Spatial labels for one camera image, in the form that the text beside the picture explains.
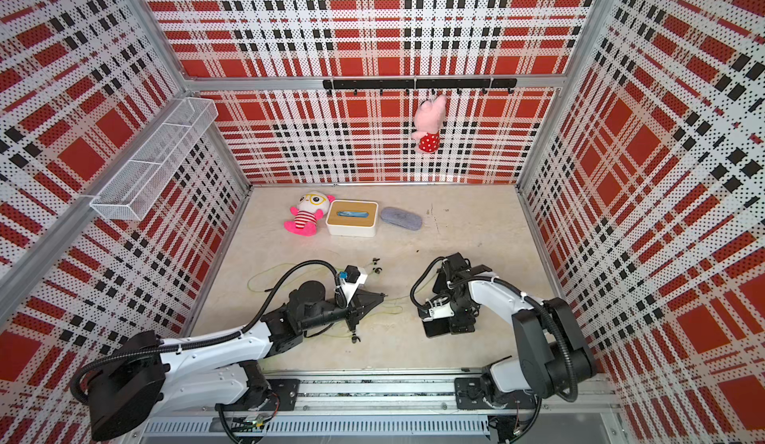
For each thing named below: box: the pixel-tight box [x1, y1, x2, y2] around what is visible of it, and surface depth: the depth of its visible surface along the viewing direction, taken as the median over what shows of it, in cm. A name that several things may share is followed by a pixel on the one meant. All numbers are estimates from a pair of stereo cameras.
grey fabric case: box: [380, 206, 424, 231], surface depth 110 cm
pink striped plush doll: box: [282, 191, 336, 237], surface depth 108 cm
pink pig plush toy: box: [412, 94, 448, 155], surface depth 96 cm
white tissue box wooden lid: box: [325, 199, 379, 228], surface depth 110 cm
